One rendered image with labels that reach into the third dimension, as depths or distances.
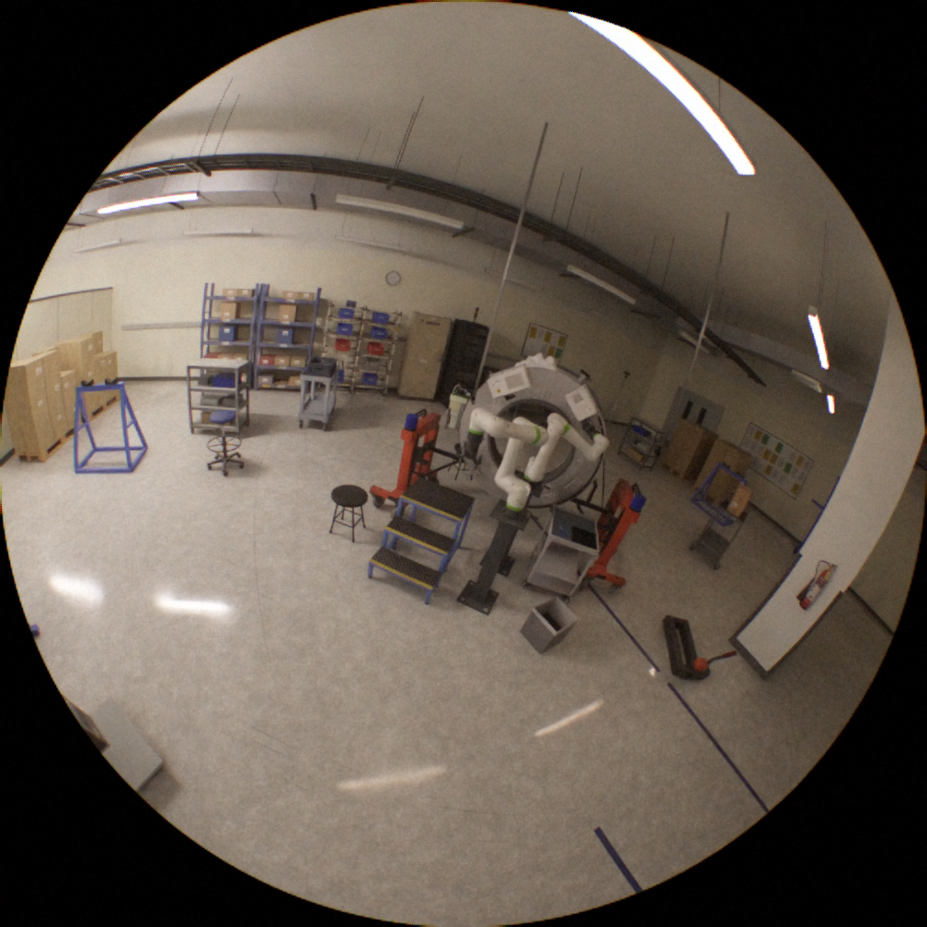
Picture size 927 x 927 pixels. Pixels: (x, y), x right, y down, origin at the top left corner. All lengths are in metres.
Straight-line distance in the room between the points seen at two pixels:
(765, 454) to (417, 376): 9.87
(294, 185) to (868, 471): 7.22
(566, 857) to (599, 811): 0.38
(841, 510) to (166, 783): 5.35
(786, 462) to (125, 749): 12.24
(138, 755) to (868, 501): 5.55
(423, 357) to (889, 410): 7.64
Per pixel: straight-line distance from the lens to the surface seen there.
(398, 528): 2.76
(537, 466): 2.52
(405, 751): 2.19
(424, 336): 7.17
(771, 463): 10.93
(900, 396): 4.02
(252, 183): 5.39
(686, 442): 9.10
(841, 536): 3.90
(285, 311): 6.88
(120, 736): 2.48
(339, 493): 3.04
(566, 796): 2.42
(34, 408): 5.93
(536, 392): 2.98
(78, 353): 6.79
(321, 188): 5.18
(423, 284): 7.67
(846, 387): 6.78
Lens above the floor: 2.12
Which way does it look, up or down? 25 degrees down
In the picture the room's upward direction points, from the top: 15 degrees clockwise
